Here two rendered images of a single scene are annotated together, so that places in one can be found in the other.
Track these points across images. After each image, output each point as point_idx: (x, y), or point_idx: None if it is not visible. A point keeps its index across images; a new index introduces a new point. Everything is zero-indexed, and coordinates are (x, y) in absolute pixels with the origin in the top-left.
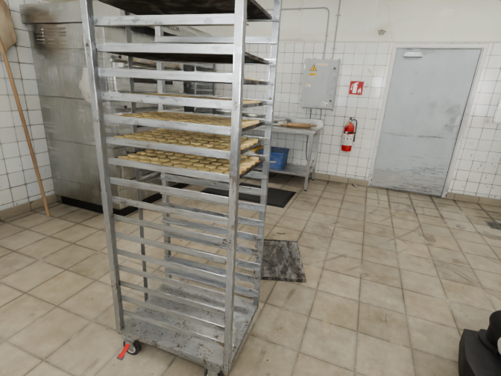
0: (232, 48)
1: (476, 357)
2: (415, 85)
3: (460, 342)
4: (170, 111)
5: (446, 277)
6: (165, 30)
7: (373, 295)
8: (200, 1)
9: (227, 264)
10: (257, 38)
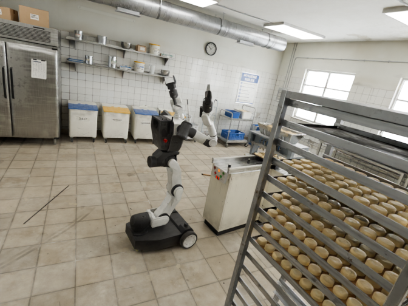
0: (329, 158)
1: (155, 237)
2: None
3: (136, 247)
4: (367, 297)
5: (33, 263)
6: None
7: (101, 303)
8: (362, 139)
9: None
10: (289, 144)
